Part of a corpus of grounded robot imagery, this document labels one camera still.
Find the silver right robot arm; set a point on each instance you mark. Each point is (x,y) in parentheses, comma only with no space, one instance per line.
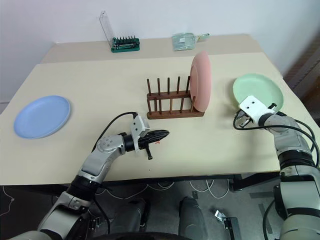
(292,140)

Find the dark rounded robot leg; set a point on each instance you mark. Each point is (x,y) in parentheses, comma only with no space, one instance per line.
(192,217)
(130,216)

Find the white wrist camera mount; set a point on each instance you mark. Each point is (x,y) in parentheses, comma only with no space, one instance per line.
(137,126)
(252,106)

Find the metal floor bracket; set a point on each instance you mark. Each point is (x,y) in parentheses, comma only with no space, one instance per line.
(228,223)

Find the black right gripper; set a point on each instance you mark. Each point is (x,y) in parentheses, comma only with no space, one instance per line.
(246,122)

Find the blue plate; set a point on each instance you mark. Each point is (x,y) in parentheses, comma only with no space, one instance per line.
(41,116)

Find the wooden dish rack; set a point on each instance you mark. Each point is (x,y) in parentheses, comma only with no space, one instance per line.
(175,114)

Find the green plate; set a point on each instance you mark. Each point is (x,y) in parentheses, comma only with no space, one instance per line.
(260,86)

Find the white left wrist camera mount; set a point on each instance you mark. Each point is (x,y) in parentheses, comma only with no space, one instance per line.
(137,126)

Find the green screwdriver bit set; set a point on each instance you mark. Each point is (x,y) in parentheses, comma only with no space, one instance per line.
(125,47)

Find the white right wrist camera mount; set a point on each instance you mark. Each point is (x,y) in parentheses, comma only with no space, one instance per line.
(252,106)

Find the pink plate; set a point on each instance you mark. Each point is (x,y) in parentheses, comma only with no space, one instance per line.
(201,82)

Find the clear plastic case lid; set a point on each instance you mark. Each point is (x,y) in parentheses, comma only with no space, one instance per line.
(106,27)

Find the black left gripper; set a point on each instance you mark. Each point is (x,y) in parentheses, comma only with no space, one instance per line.
(145,142)

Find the black table frame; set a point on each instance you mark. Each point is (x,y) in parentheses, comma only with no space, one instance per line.
(250,181)

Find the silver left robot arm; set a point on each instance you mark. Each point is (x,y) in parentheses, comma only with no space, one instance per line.
(100,160)

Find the clear plastic package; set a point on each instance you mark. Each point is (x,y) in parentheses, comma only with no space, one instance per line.
(182,41)

